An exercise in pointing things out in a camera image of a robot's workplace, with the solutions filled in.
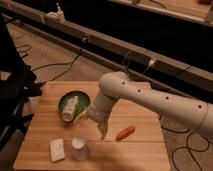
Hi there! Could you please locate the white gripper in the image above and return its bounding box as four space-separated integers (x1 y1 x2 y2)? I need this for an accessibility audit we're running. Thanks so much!
87 103 109 140

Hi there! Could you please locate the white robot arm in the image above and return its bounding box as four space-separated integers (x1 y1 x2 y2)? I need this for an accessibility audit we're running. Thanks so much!
87 72 213 141

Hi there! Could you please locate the orange carrot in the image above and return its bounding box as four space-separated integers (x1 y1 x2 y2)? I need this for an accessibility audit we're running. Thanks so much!
116 126 135 141

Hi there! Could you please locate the green plate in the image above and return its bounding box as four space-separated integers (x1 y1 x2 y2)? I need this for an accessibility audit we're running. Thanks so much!
58 91 90 122

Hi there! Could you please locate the white sponge block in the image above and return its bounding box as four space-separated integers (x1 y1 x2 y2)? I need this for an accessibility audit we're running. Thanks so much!
50 138 65 162

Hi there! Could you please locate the black tripod stand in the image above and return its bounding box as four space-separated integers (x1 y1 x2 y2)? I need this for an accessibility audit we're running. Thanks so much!
0 14 42 152

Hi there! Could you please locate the black floor cable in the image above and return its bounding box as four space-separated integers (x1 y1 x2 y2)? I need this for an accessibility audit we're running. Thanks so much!
31 37 88 83

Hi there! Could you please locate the grey metal rail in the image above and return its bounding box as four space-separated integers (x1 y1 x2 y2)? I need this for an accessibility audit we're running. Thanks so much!
0 0 213 93

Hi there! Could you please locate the white device on rail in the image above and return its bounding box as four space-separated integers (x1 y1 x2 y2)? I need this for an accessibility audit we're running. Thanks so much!
40 3 65 23

